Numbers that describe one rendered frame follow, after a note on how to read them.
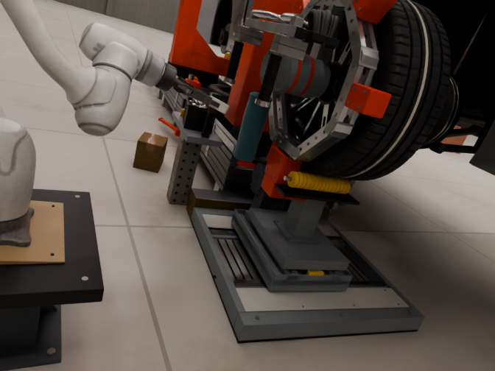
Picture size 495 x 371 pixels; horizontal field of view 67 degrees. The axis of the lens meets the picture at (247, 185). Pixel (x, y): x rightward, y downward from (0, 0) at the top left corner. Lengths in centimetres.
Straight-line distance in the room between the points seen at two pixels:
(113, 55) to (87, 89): 13
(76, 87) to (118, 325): 73
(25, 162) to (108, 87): 26
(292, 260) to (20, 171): 92
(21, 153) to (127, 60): 34
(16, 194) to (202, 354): 70
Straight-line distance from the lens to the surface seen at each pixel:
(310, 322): 141
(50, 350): 121
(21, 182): 102
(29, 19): 95
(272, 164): 142
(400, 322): 171
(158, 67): 108
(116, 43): 105
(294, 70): 126
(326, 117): 138
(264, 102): 110
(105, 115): 96
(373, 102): 108
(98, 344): 125
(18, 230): 109
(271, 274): 143
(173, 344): 128
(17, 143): 100
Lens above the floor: 91
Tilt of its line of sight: 21 degrees down
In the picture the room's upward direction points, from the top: 17 degrees clockwise
